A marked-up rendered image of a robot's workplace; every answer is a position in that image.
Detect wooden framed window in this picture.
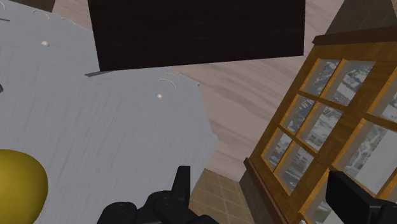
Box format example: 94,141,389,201
243,26,397,224

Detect yellow round object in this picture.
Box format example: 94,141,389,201
0,149,49,224

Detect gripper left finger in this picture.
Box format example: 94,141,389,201
97,165,219,224

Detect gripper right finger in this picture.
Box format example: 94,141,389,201
325,170,397,224

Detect grey cabinet with drawers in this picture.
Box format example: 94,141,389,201
0,0,219,224

